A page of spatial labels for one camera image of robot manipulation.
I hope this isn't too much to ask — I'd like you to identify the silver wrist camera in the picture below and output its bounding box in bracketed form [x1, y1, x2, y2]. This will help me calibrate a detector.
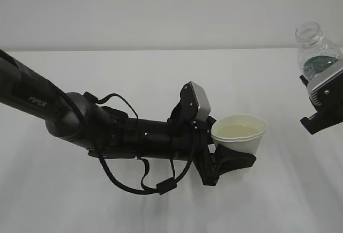
[180, 81, 211, 122]
[307, 59, 342, 107]

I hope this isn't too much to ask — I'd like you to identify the clear water bottle green label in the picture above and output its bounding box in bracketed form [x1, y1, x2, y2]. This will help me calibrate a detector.
[295, 21, 342, 81]

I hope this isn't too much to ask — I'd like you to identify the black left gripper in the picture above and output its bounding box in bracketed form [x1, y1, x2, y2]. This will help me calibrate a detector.
[167, 101, 257, 186]

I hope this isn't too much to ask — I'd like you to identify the white paper cup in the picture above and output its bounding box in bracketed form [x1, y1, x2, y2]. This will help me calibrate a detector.
[211, 114, 267, 155]

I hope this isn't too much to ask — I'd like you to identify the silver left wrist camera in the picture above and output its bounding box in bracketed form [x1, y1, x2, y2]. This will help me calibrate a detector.
[180, 81, 211, 122]

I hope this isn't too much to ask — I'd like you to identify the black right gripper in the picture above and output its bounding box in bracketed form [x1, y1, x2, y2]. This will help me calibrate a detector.
[300, 75, 342, 135]

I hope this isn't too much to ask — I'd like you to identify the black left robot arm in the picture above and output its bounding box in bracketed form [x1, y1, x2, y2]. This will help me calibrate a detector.
[1, 52, 256, 195]

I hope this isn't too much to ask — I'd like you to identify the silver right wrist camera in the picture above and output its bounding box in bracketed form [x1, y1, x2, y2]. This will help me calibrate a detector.
[307, 59, 342, 107]

